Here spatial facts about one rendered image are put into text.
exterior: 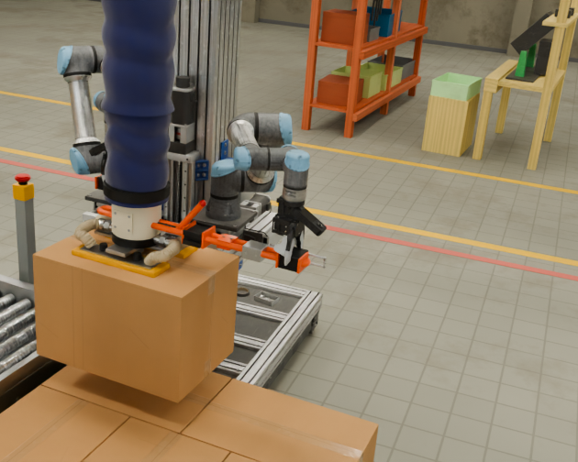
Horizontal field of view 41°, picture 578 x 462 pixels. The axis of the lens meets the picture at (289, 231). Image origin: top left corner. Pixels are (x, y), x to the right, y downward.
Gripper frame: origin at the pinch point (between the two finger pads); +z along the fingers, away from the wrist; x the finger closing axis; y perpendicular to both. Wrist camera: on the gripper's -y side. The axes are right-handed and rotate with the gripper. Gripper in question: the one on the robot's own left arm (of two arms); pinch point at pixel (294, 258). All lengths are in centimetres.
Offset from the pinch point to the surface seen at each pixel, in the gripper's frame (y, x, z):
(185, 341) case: 27.8, 19.1, 30.5
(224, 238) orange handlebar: 24.8, 1.6, -1.0
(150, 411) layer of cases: 43, 16, 67
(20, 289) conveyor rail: 140, -28, 65
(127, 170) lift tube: 57, 10, -20
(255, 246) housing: 13.4, 1.4, -1.3
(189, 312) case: 28.0, 17.3, 20.4
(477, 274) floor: -22, -294, 123
